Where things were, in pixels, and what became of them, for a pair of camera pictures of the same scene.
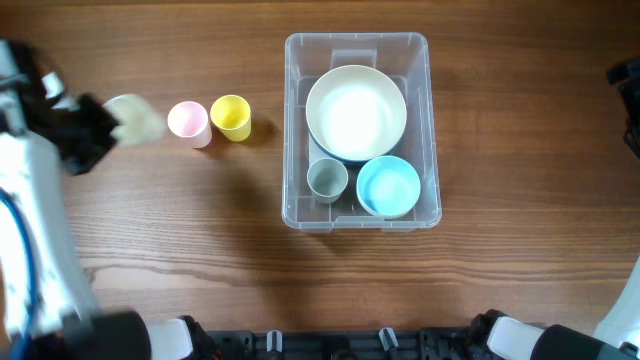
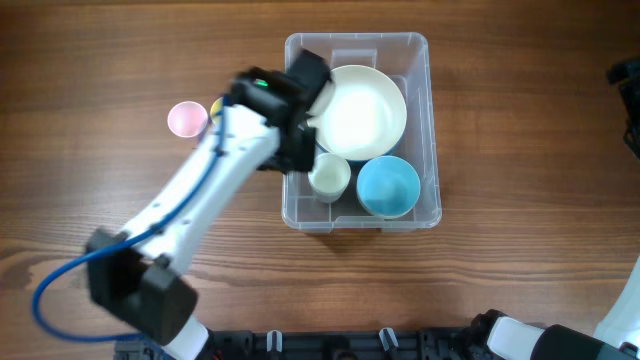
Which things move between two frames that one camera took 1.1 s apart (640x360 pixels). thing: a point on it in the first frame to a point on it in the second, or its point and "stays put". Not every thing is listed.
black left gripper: (93, 132) to (304, 120)
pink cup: (188, 119) stays put
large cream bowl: (356, 112) stays put
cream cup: (142, 122) to (329, 177)
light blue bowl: (388, 186) stays put
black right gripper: (630, 93) stays put
